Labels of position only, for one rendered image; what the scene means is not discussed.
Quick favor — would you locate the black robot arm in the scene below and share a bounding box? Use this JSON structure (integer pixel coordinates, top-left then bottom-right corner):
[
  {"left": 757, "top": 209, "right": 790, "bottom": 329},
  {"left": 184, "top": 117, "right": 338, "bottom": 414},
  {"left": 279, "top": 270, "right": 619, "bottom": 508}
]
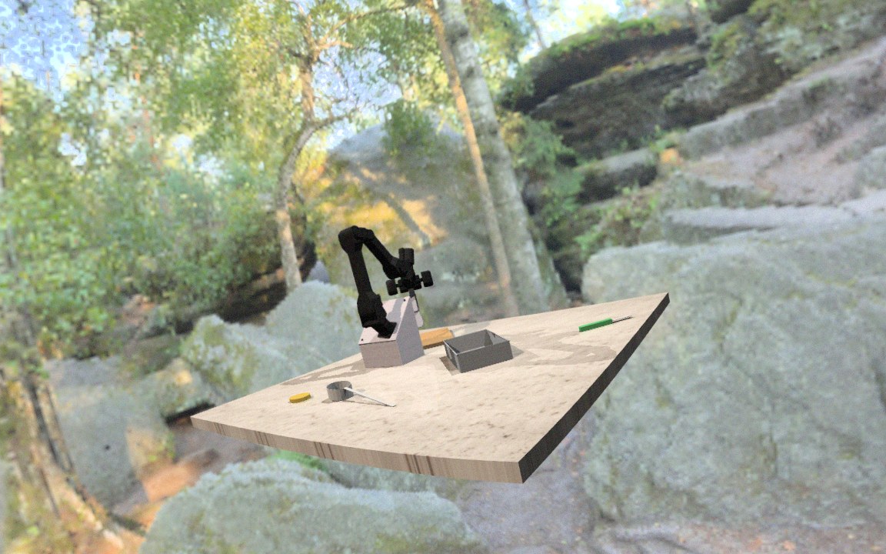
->
[{"left": 338, "top": 225, "right": 415, "bottom": 339}]

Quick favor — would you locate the grey metal saucepan with long handle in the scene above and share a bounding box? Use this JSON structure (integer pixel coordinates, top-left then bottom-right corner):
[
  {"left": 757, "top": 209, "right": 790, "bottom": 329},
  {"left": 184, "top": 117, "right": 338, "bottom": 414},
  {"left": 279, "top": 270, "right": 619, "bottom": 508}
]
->
[{"left": 326, "top": 381, "right": 396, "bottom": 407}]

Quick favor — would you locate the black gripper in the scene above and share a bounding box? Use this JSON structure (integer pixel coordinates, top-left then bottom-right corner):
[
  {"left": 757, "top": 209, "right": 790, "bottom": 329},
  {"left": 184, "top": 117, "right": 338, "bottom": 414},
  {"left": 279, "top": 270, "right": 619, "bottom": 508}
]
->
[{"left": 386, "top": 270, "right": 433, "bottom": 296}]

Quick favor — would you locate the light wooden board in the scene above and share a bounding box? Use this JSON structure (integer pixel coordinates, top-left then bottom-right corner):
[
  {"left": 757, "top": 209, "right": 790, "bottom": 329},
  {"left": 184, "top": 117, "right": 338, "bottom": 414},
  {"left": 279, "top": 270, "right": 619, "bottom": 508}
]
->
[{"left": 420, "top": 328, "right": 454, "bottom": 349}]

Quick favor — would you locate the green and white rectangular bar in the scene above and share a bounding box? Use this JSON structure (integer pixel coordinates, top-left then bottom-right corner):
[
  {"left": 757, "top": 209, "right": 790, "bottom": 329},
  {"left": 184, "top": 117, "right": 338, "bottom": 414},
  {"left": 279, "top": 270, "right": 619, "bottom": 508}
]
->
[{"left": 578, "top": 315, "right": 631, "bottom": 332}]

